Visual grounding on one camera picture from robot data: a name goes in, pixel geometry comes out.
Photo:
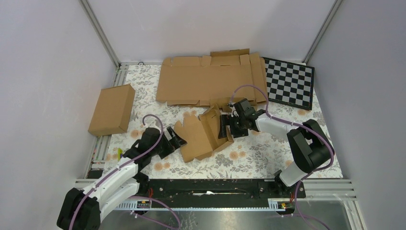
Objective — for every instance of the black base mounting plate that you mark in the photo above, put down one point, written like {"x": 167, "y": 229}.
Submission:
{"x": 219, "y": 193}

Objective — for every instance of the stack of flat cardboard blanks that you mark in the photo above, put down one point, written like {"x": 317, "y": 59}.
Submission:
{"x": 214, "y": 78}

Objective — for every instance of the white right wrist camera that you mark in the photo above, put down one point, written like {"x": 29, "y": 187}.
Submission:
{"x": 233, "y": 112}

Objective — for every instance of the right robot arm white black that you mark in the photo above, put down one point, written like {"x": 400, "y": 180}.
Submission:
{"x": 309, "y": 145}

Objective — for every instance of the yellow green small tool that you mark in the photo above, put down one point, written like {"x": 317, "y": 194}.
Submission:
{"x": 119, "y": 153}

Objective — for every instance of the aluminium frame post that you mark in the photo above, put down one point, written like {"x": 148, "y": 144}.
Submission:
{"x": 100, "y": 32}
{"x": 329, "y": 18}

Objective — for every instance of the floral patterned table mat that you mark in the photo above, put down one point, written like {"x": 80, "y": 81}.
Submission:
{"x": 259, "y": 155}

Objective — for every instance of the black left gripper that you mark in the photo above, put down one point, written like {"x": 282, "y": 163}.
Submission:
{"x": 176, "y": 141}

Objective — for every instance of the left aluminium frame post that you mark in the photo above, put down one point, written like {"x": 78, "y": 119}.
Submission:
{"x": 100, "y": 32}

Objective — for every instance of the black white checkerboard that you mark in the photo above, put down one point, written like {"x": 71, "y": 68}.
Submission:
{"x": 290, "y": 83}

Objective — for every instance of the right aluminium frame post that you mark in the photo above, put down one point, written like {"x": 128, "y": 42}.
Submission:
{"x": 329, "y": 18}

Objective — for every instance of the folded brown cardboard box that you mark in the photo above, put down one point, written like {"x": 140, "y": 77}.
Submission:
{"x": 113, "y": 110}

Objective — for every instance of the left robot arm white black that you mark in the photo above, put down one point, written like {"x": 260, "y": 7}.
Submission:
{"x": 85, "y": 209}

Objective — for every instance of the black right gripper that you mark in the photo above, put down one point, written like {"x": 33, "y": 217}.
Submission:
{"x": 226, "y": 120}

